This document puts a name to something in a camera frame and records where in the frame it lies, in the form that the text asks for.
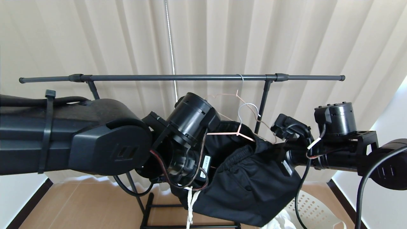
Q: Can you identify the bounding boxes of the white laundry basket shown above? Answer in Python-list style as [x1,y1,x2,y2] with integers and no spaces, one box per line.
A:
[283,190,348,229]

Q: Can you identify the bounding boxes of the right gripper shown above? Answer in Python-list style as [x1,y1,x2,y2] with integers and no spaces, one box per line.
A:
[273,141,319,177]

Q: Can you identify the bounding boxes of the white garment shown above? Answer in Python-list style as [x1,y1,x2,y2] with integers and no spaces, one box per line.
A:
[262,208,298,229]

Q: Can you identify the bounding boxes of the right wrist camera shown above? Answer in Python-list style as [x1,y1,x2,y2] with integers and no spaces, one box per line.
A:
[270,114,311,140]

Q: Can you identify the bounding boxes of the pink clothes hanger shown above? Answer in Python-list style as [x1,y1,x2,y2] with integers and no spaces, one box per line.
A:
[205,74,278,144]
[207,103,262,142]

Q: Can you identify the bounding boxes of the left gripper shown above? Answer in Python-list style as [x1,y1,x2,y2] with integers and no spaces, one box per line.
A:
[165,143,213,191]

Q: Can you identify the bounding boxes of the black clothes rack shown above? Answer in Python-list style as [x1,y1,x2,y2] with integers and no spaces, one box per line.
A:
[18,74,346,229]

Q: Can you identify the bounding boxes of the beige curtain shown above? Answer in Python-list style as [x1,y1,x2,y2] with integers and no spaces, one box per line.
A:
[0,0,407,191]

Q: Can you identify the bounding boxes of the black shorts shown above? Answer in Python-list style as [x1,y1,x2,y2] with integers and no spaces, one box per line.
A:
[170,120,302,229]

